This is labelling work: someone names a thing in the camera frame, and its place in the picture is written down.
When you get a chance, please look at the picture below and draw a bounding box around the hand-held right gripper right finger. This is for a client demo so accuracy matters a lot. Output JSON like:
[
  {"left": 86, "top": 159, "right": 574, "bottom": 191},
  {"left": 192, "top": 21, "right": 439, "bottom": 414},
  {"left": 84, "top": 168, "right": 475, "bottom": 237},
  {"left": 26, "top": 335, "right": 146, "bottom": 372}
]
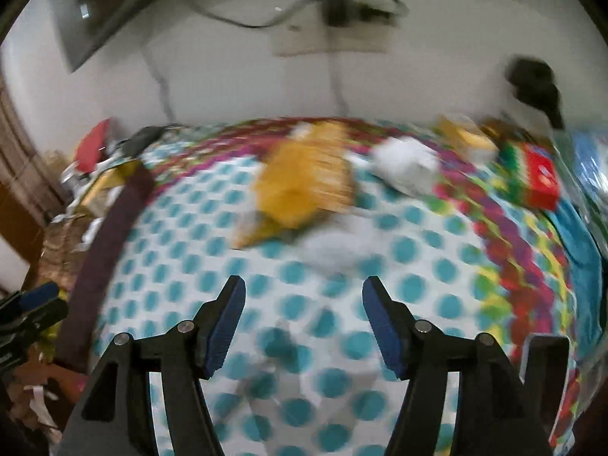
[{"left": 362, "top": 275, "right": 554, "bottom": 456}]

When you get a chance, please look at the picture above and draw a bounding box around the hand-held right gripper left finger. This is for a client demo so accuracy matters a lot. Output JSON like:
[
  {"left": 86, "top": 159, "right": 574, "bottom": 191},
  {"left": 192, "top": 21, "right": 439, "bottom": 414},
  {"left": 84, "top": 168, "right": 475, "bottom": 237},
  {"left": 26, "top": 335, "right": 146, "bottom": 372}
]
[{"left": 59, "top": 275, "right": 248, "bottom": 456}]

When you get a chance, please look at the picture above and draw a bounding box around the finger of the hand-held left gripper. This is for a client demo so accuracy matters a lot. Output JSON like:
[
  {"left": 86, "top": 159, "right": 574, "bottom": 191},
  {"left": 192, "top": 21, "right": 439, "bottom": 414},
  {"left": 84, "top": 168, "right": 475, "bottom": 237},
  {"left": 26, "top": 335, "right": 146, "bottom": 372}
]
[
  {"left": 0, "top": 281, "right": 60, "bottom": 314},
  {"left": 0, "top": 298, "right": 68, "bottom": 343}
]

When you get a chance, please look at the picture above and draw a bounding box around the yellow patterned fabric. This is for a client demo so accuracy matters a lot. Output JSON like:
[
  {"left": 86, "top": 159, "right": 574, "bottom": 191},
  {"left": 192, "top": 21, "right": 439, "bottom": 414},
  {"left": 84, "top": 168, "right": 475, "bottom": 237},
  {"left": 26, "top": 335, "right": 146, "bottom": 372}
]
[{"left": 38, "top": 214, "right": 96, "bottom": 290}]

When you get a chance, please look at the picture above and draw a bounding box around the brown wooden door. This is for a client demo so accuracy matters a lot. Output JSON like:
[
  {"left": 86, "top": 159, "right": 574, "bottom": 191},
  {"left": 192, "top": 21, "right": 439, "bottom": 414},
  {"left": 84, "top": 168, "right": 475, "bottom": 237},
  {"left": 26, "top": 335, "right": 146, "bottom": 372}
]
[{"left": 0, "top": 185, "right": 48, "bottom": 295}]

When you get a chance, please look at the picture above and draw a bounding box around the pile of paper scraps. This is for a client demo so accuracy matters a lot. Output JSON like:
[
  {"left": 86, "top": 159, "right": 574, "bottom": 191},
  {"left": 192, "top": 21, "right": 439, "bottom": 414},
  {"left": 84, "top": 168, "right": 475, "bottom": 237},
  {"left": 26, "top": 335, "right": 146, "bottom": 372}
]
[{"left": 0, "top": 337, "right": 96, "bottom": 438}]

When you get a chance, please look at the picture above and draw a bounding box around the polka dot bedsheet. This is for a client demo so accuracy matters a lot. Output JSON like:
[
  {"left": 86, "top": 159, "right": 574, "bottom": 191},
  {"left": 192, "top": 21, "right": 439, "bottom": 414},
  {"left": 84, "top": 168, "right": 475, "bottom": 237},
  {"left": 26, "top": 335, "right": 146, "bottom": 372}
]
[{"left": 57, "top": 116, "right": 599, "bottom": 456}]

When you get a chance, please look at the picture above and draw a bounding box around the dark maroon strip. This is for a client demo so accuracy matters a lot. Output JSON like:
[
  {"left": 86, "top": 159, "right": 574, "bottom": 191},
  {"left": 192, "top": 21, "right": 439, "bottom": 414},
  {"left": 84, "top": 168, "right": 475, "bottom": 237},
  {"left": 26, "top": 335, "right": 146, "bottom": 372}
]
[{"left": 54, "top": 161, "right": 157, "bottom": 374}]

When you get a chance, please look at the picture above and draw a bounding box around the beige striped curtain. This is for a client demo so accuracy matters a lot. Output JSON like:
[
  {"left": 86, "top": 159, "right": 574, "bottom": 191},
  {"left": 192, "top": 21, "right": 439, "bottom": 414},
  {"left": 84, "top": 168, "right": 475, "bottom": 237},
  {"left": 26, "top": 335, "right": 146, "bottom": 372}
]
[{"left": 0, "top": 90, "right": 67, "bottom": 210}]

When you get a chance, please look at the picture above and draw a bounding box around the red packet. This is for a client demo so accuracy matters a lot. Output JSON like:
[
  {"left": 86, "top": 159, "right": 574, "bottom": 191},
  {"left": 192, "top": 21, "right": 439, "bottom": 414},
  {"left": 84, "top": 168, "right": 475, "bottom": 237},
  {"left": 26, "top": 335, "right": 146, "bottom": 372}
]
[{"left": 76, "top": 119, "right": 112, "bottom": 174}]

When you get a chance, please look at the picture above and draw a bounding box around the white crumpled cloth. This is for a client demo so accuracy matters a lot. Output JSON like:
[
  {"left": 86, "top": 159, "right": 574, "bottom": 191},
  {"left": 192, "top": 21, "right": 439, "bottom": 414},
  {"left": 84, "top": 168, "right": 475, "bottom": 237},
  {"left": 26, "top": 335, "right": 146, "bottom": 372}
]
[{"left": 370, "top": 135, "right": 442, "bottom": 198}]

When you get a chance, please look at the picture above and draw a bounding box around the yellow orange cloth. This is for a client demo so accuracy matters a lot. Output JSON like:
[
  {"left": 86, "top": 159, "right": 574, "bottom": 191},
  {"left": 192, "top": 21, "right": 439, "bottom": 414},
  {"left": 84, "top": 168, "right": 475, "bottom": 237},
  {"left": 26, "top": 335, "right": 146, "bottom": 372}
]
[{"left": 233, "top": 121, "right": 357, "bottom": 250}]

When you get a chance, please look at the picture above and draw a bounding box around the black flat device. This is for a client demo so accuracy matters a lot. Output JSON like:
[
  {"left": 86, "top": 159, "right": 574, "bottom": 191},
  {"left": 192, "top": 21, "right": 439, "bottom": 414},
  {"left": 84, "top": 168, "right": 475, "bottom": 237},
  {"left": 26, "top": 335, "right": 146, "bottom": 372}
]
[{"left": 121, "top": 126, "right": 165, "bottom": 157}]

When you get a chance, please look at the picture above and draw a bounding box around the yellow box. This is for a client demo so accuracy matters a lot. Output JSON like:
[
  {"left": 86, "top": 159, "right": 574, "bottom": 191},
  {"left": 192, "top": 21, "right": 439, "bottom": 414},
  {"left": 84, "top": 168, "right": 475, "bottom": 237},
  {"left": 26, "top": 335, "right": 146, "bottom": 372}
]
[{"left": 434, "top": 113, "right": 499, "bottom": 165}]

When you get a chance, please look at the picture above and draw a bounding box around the teal cloth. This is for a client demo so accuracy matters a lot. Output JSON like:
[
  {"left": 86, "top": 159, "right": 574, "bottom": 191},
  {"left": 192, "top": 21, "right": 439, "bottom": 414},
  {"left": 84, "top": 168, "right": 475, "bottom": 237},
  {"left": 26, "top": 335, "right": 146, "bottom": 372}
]
[{"left": 551, "top": 199, "right": 604, "bottom": 305}]

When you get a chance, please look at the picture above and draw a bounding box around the red and green box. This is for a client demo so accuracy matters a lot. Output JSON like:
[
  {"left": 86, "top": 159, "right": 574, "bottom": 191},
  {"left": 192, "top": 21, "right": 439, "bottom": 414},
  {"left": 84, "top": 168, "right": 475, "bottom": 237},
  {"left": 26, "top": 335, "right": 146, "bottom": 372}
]
[{"left": 499, "top": 140, "right": 561, "bottom": 212}]

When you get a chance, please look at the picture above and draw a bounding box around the blue plastic bag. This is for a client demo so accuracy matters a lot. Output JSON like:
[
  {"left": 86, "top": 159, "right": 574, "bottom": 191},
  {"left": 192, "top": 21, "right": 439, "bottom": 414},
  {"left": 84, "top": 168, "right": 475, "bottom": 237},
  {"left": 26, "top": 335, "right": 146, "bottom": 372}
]
[{"left": 570, "top": 128, "right": 608, "bottom": 229}]

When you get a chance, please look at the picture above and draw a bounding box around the dark grey panel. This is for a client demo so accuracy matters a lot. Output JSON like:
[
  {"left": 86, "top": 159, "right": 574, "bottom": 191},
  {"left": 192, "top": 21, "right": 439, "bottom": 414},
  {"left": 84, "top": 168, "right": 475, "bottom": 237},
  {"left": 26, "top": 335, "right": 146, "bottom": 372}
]
[{"left": 47, "top": 0, "right": 186, "bottom": 74}]

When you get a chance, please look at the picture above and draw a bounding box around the black hair dryer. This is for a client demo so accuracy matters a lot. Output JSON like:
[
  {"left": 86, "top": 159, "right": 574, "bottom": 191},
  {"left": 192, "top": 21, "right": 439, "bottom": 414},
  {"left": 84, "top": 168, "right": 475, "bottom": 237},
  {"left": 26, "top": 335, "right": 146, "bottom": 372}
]
[{"left": 504, "top": 56, "right": 567, "bottom": 130}]

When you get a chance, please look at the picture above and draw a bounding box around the black power adapter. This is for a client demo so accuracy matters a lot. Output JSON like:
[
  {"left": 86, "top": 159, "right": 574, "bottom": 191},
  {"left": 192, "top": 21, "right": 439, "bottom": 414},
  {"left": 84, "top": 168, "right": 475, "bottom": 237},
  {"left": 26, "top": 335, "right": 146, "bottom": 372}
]
[{"left": 319, "top": 0, "right": 350, "bottom": 27}]

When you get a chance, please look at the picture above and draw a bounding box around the white wall cable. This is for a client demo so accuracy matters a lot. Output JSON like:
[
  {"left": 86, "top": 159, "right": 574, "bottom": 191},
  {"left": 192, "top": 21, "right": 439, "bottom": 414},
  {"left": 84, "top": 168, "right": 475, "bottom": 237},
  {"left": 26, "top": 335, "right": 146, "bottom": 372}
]
[
  {"left": 328, "top": 52, "right": 350, "bottom": 117},
  {"left": 142, "top": 43, "right": 177, "bottom": 124}
]

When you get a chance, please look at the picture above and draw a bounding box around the wall socket panel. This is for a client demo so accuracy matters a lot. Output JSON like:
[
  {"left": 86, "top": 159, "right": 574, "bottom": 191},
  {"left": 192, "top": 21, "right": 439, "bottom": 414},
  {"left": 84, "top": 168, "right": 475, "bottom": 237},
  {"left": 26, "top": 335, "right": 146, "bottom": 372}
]
[{"left": 271, "top": 19, "right": 390, "bottom": 58}]

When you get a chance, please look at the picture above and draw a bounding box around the black cable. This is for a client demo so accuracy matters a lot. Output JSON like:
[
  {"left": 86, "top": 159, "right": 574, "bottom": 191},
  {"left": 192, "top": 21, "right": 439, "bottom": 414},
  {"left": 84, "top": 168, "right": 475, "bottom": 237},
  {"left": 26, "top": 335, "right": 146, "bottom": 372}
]
[{"left": 190, "top": 0, "right": 409, "bottom": 29}]

